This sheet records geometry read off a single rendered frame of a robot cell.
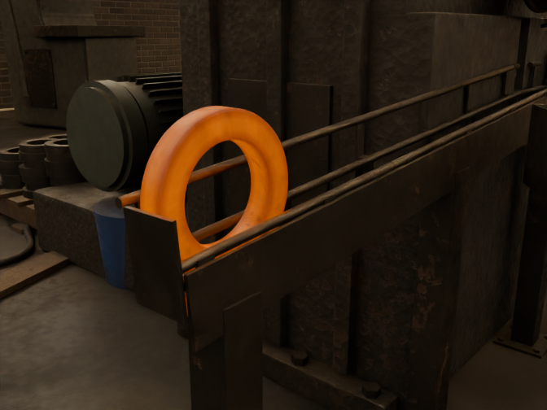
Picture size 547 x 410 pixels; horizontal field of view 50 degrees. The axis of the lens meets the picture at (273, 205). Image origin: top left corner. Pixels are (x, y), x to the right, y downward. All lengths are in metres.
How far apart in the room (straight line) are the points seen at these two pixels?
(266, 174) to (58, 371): 1.11
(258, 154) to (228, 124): 0.06
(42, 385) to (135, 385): 0.23
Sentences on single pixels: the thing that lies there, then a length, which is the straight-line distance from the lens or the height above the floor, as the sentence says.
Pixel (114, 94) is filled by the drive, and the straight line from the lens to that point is 1.99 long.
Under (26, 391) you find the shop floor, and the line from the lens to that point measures 1.61.
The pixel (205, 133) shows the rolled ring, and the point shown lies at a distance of 0.58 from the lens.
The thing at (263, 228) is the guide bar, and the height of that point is 0.63.
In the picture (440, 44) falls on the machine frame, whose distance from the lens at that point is 1.17.
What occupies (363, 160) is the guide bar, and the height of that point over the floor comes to 0.65.
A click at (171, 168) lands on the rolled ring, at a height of 0.71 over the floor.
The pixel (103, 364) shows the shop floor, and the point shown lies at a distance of 1.65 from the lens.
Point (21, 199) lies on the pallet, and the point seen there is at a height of 0.14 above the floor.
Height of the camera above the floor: 0.84
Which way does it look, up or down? 17 degrees down
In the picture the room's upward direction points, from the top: straight up
